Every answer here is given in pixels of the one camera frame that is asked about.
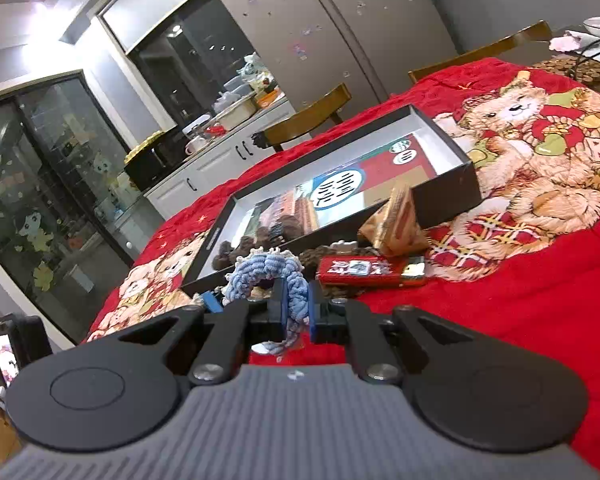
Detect grey refrigerator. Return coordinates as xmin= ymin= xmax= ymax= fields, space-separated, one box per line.
xmin=200 ymin=0 xmax=461 ymax=107

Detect pink flower ornament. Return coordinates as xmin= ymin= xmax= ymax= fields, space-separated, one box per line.
xmin=550 ymin=30 xmax=589 ymax=54

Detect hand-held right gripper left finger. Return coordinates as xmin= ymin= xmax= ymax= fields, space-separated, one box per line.
xmin=115 ymin=277 xmax=288 ymax=387

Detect black device with screen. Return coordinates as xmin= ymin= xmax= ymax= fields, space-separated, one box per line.
xmin=0 ymin=312 xmax=54 ymax=392

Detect orange box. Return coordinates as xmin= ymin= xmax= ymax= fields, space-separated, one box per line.
xmin=255 ymin=87 xmax=284 ymax=109

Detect black microwave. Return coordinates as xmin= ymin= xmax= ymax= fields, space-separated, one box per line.
xmin=124 ymin=132 xmax=191 ymax=192

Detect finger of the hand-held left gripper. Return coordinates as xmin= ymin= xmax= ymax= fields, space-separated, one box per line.
xmin=197 ymin=290 xmax=224 ymax=316

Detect golden snack packet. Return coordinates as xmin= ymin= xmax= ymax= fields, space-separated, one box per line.
xmin=357 ymin=182 xmax=431 ymax=259

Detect blue knitted scrunchie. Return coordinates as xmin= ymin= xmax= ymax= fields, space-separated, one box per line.
xmin=222 ymin=247 xmax=311 ymax=357

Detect red bear printed blanket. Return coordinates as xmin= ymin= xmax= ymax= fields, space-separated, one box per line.
xmin=82 ymin=57 xmax=600 ymax=473

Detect black cable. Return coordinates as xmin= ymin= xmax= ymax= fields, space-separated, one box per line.
xmin=570 ymin=35 xmax=600 ymax=77

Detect glass sliding door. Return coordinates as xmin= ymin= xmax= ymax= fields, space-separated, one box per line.
xmin=0 ymin=72 xmax=137 ymax=342

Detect dark glass window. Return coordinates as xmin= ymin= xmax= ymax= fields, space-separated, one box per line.
xmin=102 ymin=0 xmax=262 ymax=128

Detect black shallow box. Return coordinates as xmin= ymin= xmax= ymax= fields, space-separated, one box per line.
xmin=180 ymin=104 xmax=482 ymax=297

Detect white cabinet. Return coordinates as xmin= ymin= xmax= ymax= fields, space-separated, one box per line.
xmin=145 ymin=97 xmax=301 ymax=221

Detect wooden chair with black clip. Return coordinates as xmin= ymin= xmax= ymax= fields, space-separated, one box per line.
xmin=252 ymin=82 xmax=353 ymax=153

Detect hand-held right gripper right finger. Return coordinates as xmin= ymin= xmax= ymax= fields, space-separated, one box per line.
xmin=307 ymin=280 xmax=461 ymax=386

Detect dark brown scrunchie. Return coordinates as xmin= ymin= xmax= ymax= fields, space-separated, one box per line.
xmin=211 ymin=225 xmax=303 ymax=268

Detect red lighter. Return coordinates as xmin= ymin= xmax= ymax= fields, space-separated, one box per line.
xmin=316 ymin=255 xmax=427 ymax=289

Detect metal basin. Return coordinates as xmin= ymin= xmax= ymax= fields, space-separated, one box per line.
xmin=215 ymin=94 xmax=259 ymax=131

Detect wooden bead trivet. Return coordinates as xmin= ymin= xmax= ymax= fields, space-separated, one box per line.
xmin=532 ymin=55 xmax=600 ymax=87

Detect yellow beaded cover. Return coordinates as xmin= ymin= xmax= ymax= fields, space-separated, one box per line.
xmin=125 ymin=130 xmax=166 ymax=162

